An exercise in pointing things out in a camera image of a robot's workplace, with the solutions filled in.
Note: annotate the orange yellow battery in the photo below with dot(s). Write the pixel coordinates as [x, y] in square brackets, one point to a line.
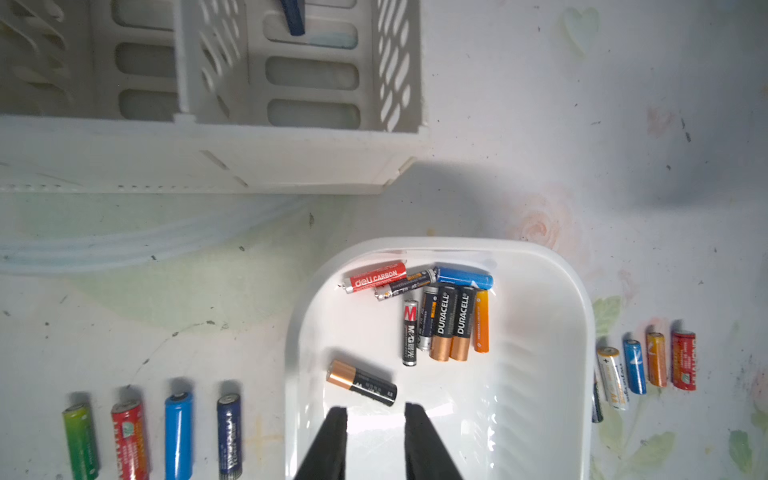
[481, 332]

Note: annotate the white plastic storage tray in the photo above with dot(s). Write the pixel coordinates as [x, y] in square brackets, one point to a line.
[520, 411]

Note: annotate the green battery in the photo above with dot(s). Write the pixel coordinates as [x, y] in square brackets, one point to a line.
[81, 442]

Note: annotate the dark navy battery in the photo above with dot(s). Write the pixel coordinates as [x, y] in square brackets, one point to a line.
[409, 283]

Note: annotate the blue Huatai battery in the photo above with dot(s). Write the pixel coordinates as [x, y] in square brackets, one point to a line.
[461, 277]

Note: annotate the red yellow label battery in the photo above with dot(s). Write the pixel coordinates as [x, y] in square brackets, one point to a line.
[684, 360]

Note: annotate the red silver-tip battery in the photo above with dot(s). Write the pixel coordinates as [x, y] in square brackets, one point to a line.
[373, 278]

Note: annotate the white Heybright battery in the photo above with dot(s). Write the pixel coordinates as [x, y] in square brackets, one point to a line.
[611, 370]

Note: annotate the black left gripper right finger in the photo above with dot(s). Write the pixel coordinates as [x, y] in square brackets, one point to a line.
[426, 457]

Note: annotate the copper black Duracell battery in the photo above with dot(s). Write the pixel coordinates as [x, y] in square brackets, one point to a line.
[362, 382]
[463, 323]
[444, 323]

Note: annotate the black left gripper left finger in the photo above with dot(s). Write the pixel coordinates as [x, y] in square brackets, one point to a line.
[326, 457]

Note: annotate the black M&G battery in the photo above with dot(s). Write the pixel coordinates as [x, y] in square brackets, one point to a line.
[410, 333]

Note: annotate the dark blue battery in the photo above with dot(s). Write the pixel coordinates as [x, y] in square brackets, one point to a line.
[229, 437]

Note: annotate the red Chinese label battery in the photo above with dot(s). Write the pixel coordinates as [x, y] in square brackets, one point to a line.
[131, 451]

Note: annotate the light blue battery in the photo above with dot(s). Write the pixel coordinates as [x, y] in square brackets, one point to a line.
[179, 457]

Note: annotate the beige file organizer rack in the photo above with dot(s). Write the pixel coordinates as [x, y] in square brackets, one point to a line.
[209, 97]

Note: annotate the dark small notebook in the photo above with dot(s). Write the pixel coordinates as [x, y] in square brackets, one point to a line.
[294, 13]

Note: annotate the dark silver-tip battery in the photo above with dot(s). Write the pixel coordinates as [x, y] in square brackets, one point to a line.
[426, 318]

